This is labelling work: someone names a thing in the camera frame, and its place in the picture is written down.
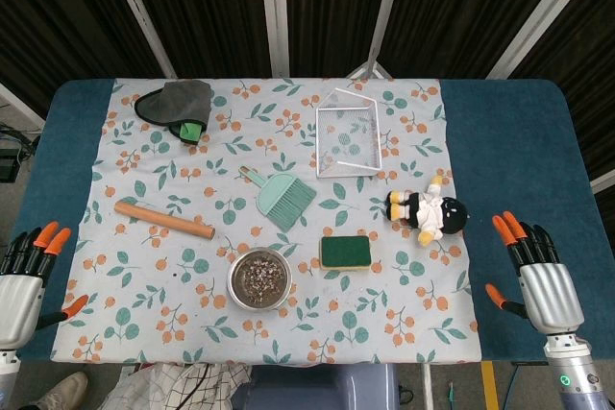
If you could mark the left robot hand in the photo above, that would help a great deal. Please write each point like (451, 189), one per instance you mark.
(19, 295)

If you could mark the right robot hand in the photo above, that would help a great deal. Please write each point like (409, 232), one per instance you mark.
(550, 292)

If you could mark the wooden rolling pin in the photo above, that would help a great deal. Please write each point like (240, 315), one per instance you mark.
(163, 220)

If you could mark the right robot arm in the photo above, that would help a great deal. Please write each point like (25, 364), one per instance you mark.
(576, 376)

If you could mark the metal bowl with gravel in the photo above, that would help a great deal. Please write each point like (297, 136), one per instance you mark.
(259, 280)

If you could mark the teal hand brush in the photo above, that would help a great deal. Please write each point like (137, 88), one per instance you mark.
(283, 201)

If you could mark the beige shoe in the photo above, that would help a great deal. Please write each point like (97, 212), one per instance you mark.
(62, 393)

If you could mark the black box device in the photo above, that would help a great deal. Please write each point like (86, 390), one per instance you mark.
(7, 165)

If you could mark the floral tablecloth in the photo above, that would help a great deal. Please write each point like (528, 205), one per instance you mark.
(158, 295)

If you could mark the green screwdriver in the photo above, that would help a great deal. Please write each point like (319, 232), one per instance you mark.
(450, 391)

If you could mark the plush doll black hair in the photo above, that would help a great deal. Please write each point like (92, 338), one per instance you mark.
(427, 213)

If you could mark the blue table cover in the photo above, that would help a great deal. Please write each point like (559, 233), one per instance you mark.
(504, 141)

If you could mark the checkered white cloth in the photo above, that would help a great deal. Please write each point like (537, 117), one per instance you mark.
(158, 388)

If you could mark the green yellow sponge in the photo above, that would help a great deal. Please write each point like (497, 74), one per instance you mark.
(345, 251)

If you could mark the green cloth piece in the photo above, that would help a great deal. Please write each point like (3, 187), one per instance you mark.
(190, 132)

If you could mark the grey cloth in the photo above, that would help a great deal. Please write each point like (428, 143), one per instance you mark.
(178, 103)

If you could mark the grey-blue robot torso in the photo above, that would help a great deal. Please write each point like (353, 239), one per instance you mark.
(312, 388)

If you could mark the white partition frame bar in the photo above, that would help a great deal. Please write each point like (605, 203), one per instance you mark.
(139, 11)
(543, 16)
(275, 11)

